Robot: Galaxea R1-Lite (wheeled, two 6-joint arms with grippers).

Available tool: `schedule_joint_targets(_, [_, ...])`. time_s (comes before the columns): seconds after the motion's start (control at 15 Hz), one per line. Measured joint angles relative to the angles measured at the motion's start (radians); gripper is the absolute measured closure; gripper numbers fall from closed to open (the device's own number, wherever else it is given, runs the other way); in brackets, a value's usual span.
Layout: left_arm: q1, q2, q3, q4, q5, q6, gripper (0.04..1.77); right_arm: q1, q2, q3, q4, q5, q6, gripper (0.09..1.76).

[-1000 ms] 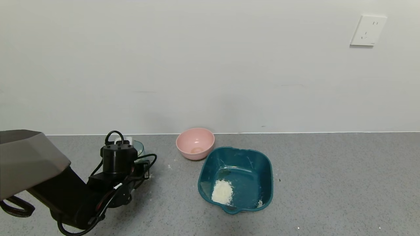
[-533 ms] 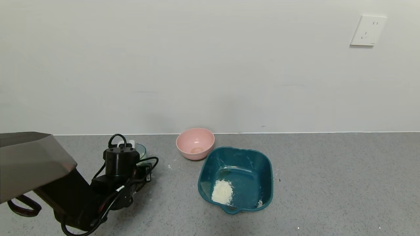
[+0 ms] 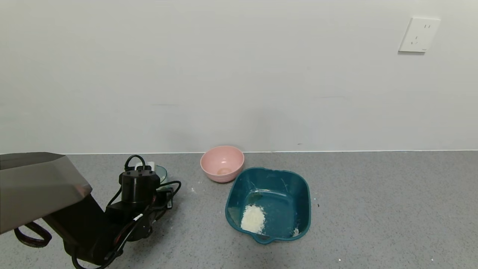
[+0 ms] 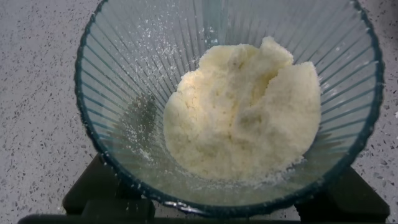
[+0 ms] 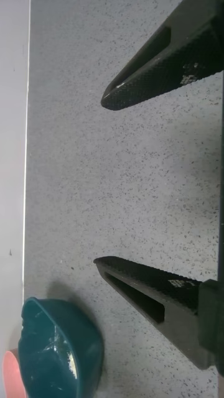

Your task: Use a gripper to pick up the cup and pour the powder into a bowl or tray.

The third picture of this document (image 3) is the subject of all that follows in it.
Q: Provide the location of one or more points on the white wall socket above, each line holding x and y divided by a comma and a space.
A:
419, 34

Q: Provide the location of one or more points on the left robot arm black grey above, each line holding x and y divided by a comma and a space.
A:
37, 186

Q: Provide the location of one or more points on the white powder pile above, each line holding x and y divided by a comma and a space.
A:
253, 219

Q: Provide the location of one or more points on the teal plastic tray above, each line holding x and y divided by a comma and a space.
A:
287, 198

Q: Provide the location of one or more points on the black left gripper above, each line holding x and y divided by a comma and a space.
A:
167, 197

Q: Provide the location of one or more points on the pink bowl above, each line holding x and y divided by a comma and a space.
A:
222, 164

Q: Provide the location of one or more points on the translucent blue ribbed cup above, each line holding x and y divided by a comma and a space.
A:
161, 173

